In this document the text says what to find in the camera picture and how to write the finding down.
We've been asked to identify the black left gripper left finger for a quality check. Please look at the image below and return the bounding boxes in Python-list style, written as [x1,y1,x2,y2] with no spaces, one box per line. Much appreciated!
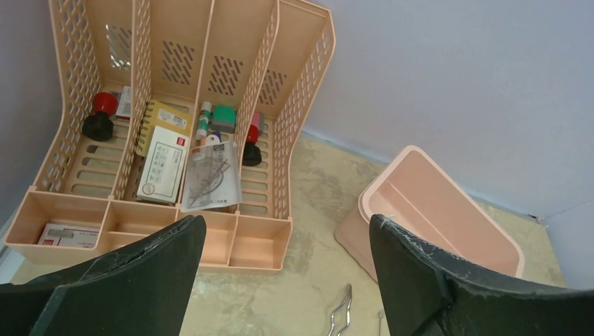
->
[1,216,207,335]

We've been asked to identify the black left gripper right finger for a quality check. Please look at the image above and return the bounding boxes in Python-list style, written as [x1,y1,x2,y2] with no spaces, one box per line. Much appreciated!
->
[369,214,593,335]

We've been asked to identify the pink plastic bin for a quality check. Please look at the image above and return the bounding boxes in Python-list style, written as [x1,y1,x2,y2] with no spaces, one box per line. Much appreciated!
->
[334,145,525,280]

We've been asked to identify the metal crucible tongs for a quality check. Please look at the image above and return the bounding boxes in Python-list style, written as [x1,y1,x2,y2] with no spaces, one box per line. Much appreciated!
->
[326,283,353,336]

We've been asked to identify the white red small box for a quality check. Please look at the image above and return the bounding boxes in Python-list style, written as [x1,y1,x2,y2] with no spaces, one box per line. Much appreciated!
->
[37,223,99,249]

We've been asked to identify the white card box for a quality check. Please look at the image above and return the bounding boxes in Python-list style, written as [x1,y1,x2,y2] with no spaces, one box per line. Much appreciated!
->
[137,126,190,204]

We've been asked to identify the clear ruler set packet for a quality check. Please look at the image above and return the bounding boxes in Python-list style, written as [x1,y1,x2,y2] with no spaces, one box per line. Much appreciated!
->
[181,141,242,213]

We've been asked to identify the red black stamp left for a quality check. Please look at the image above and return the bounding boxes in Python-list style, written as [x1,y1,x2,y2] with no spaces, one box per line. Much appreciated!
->
[81,92,118,142]

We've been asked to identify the red black stamp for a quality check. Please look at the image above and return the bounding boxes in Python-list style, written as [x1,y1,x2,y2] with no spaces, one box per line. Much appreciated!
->
[242,125,262,167]
[81,92,118,142]

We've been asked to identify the red black stamp right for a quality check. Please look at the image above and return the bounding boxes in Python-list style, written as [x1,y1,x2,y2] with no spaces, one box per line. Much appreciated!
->
[242,125,262,167]

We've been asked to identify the yellow notebook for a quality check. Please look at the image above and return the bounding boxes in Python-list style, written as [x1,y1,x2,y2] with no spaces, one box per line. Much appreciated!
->
[135,99,191,157]

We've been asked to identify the green white glue stick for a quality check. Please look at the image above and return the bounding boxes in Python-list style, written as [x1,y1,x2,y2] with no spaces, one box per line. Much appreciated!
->
[195,101,212,141]

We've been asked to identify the white paper packet back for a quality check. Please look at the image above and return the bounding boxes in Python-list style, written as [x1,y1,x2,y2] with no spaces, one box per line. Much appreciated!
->
[116,85,132,120]

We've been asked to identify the peach plastic desk organizer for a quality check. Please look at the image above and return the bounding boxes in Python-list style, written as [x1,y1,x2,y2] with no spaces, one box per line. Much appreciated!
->
[4,1,336,273]

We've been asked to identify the green grey eraser block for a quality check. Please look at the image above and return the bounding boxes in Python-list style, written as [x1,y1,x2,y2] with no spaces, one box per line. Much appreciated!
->
[211,105,236,134]

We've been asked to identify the wire test tube brush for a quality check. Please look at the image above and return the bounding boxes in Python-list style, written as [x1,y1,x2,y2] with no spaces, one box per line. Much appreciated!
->
[376,309,384,336]

